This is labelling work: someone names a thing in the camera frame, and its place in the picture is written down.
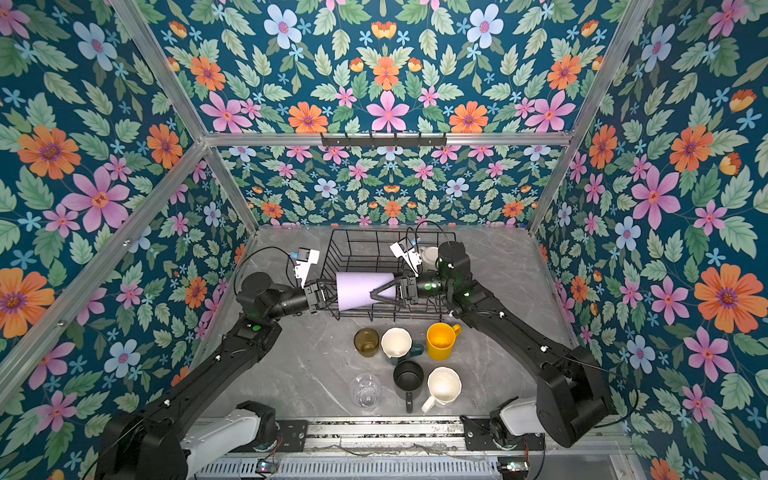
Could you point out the black wire dish rack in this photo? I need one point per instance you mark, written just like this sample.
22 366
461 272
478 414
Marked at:
369 251

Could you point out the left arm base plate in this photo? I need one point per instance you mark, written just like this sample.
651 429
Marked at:
291 436

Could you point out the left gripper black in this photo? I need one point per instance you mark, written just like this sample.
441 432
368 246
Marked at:
315 293

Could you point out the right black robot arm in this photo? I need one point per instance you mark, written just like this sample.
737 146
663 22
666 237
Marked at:
572 396

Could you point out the white mug red inside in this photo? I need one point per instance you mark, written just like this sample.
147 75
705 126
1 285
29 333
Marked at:
429 256

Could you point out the clear glass cup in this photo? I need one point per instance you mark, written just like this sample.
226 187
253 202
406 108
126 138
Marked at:
365 391

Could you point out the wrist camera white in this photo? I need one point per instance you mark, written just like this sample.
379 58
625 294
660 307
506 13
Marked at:
303 260
409 253

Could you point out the black mug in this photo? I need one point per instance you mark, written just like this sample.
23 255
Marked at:
408 377

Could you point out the olive green glass cup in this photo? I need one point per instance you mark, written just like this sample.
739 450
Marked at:
366 342

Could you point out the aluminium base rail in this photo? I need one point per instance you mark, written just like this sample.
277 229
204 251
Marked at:
424 447

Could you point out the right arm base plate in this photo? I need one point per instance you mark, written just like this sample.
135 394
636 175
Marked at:
486 434

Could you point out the white ceramic mug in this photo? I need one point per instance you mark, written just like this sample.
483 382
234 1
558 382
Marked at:
444 386

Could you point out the cream mug green outside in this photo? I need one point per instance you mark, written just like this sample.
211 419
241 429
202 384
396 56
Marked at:
398 346

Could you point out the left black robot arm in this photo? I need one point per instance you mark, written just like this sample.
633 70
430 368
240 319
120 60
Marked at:
157 441

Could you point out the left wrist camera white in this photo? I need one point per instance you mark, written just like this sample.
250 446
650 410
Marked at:
303 260

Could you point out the yellow mug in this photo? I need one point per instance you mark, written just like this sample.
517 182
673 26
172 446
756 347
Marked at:
441 339

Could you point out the metal hook rail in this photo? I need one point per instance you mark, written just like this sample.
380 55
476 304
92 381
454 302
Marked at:
371 140

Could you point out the lavender plastic cup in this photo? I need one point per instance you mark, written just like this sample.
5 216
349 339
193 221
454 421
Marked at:
354 288

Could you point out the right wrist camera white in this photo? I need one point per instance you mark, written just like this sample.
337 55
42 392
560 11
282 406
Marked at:
409 253

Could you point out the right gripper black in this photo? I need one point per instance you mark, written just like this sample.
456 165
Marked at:
409 288

